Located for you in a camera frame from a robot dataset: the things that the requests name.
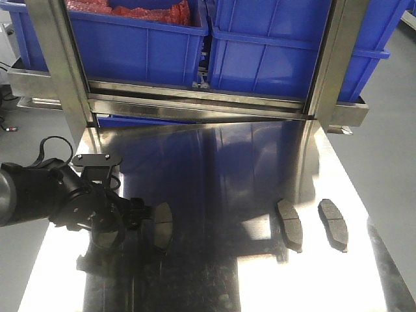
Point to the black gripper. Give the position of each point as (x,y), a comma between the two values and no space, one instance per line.
(100,211)

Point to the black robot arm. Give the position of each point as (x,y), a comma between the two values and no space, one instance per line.
(52,190)

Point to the second-left grey brake pad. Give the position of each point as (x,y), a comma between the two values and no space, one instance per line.
(163,227)

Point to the second-right grey brake pad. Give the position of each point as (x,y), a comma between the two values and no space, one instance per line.
(290,225)

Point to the lower blue plastic bin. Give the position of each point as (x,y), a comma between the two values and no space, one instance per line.
(129,121)

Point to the blue plastic bin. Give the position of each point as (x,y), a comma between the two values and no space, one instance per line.
(116,47)
(271,47)
(129,121)

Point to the left blue plastic bin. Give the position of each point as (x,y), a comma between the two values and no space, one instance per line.
(116,47)

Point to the red bubble wrap bag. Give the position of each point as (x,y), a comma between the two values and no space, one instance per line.
(178,14)

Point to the right blue plastic bin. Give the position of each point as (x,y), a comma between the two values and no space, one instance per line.
(271,47)

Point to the stainless steel rack frame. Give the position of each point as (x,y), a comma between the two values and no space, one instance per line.
(66,87)

